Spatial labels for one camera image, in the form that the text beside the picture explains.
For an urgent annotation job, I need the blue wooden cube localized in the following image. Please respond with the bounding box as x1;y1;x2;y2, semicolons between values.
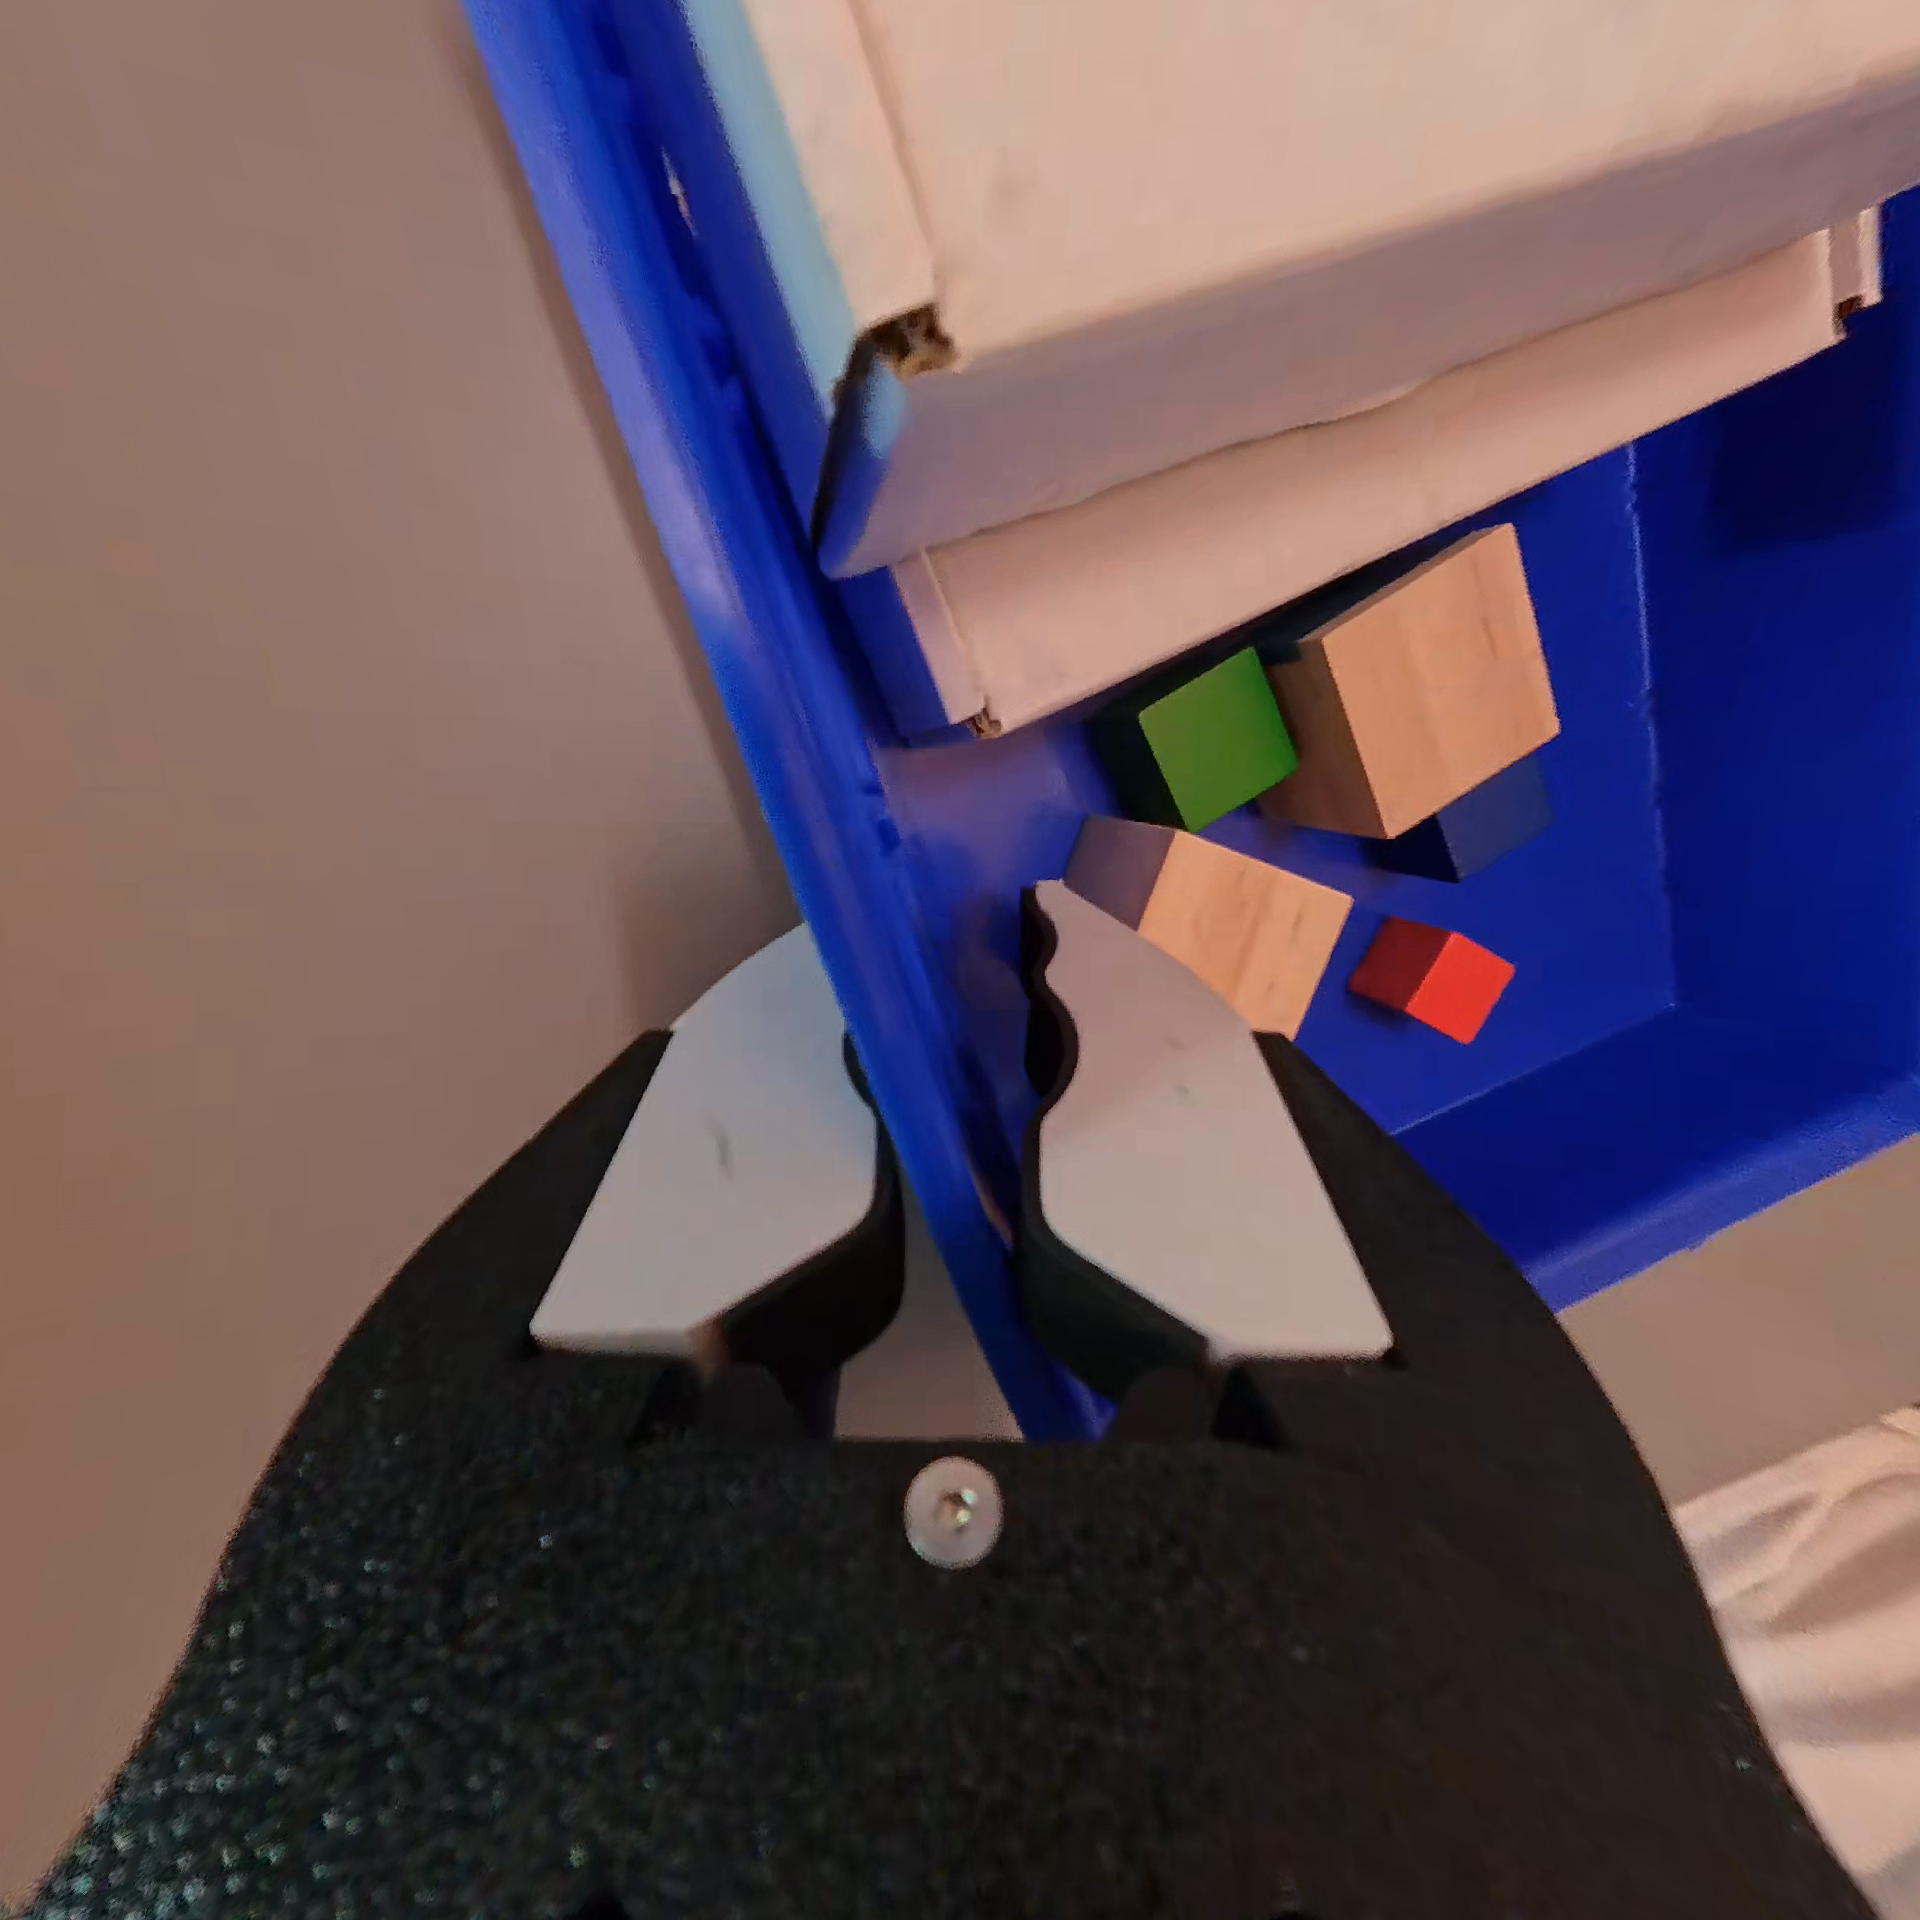
1387;757;1554;884

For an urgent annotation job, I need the person's white shirt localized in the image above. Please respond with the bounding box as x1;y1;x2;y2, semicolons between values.
1671;1407;1920;1920

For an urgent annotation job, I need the white cardboard box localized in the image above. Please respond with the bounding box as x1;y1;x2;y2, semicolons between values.
680;0;1920;744

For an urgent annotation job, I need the blue plastic bin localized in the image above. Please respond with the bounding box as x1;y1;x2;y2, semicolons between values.
457;0;1920;1441

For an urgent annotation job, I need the red wooden cube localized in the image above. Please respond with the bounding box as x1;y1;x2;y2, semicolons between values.
1346;913;1517;1046

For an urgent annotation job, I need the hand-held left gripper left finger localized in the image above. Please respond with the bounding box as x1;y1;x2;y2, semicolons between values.
528;920;905;1383

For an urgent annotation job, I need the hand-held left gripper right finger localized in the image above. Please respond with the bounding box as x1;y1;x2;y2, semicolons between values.
1019;882;1397;1401

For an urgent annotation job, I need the natural wooden cube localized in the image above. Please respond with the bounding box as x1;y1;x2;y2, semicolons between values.
1259;520;1561;841
1065;814;1355;1040

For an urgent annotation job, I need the green wooden cube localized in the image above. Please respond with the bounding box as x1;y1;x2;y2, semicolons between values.
1101;644;1297;833

